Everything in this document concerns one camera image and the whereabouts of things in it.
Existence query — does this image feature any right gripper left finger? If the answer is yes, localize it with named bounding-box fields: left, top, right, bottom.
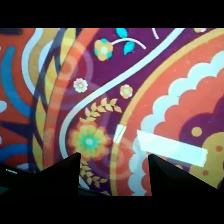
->
left=33, top=152, right=83, bottom=197

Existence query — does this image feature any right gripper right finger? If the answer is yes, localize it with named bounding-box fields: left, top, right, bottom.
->
left=147, top=153, right=224, bottom=197

